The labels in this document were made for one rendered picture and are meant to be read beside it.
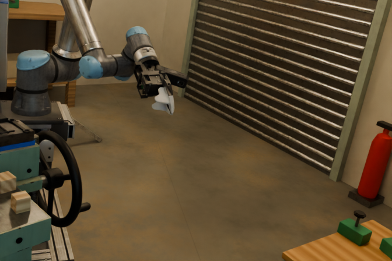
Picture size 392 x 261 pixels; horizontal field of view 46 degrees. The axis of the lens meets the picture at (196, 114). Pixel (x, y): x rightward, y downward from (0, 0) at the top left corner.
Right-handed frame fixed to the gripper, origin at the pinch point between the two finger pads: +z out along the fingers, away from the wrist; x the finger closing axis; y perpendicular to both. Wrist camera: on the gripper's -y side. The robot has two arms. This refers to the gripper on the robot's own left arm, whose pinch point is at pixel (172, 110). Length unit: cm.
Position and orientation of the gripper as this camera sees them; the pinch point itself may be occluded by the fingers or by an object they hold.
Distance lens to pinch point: 141.5
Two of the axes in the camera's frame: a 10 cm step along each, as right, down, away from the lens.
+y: -8.9, 0.9, -4.4
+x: 2.9, -6.2, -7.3
